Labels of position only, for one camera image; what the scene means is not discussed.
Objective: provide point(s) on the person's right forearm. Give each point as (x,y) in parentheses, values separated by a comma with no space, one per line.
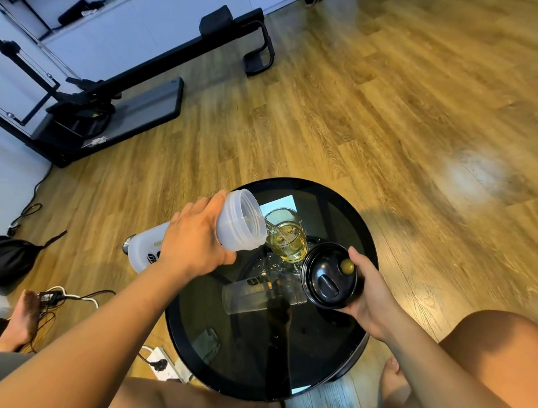
(458,401)

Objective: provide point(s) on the olive green ball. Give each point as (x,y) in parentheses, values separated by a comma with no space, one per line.
(348,266)

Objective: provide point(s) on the person's left hand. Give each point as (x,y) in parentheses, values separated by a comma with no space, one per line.
(190,241)

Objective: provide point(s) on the person's left leg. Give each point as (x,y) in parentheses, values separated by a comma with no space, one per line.
(195,404)

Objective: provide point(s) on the black plug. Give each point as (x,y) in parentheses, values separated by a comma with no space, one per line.
(159,365)

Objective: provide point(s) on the black power adapter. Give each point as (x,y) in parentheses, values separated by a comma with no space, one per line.
(48,298)

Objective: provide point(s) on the person's right leg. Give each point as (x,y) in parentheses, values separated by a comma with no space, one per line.
(509,354)

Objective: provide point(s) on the round black glass table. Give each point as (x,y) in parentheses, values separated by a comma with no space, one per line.
(256,346)

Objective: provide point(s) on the glass cup with yellow drink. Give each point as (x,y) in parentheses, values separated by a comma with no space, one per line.
(289,241)

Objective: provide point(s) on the person's right hand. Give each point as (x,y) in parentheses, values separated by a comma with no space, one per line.
(373,302)

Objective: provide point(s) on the black device on ledge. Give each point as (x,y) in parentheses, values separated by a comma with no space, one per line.
(77,11)

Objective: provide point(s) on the white power strip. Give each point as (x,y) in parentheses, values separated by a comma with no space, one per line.
(168,359)

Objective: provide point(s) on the black exercise machine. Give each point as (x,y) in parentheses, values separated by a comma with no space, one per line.
(132,105)

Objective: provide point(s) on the person's leg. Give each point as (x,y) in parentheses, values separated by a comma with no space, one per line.
(195,404)
(509,354)

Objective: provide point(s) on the black shaker lid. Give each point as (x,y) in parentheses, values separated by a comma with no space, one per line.
(323,276)

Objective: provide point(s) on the person's left forearm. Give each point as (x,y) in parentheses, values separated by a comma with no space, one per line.
(88,336)

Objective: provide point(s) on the person's left thumb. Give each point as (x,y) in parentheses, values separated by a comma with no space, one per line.
(224,257)

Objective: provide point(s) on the translucent white shaker bottle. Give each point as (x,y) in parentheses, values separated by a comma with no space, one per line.
(241,220)

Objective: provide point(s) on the person's right thumb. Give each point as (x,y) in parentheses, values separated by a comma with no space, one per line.
(360,266)

